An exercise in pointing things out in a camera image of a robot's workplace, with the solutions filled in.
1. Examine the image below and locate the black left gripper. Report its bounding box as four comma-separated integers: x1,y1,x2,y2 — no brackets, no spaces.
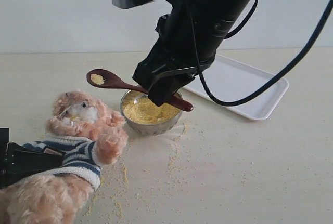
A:
0,127,64,189

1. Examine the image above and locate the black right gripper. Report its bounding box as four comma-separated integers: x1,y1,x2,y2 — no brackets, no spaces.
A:
132,0,250,106

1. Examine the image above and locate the dark red wooden spoon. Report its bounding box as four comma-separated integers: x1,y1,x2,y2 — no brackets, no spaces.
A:
86,69,194,112

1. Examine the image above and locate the tan teddy bear striped sweater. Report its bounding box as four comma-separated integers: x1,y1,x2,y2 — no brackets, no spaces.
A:
1,90,128,223

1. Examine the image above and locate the steel bowl of millet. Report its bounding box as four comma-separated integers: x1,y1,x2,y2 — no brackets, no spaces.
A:
120,90,183,136

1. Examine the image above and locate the black round cable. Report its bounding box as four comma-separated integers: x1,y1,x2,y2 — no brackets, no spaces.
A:
182,0,333,106

